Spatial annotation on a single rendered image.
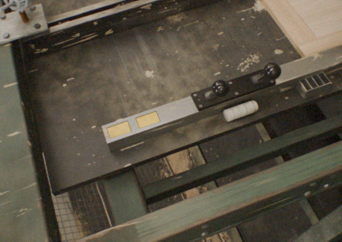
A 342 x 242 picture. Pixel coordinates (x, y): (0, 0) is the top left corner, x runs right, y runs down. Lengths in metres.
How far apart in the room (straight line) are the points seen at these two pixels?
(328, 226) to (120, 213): 0.94
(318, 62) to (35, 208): 0.73
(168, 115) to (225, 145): 2.31
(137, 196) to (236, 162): 0.25
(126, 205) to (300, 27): 0.65
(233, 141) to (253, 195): 2.32
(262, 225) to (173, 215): 2.23
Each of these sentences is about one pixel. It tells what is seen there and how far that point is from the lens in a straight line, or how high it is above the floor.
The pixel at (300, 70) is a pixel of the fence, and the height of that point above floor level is 1.29.
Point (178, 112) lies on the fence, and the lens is 0.95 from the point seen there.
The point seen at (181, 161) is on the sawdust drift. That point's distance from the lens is 3.71.
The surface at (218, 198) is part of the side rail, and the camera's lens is 0.84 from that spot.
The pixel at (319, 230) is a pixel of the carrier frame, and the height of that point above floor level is 0.79.
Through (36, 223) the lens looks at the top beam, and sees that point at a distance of 0.83.
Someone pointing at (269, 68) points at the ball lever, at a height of 1.46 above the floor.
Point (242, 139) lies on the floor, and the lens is 3.09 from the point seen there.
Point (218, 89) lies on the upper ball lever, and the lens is 0.85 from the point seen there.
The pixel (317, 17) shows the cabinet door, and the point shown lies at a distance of 1.22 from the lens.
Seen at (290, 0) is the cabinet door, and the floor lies 1.18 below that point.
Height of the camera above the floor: 2.10
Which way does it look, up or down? 33 degrees down
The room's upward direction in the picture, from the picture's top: 90 degrees counter-clockwise
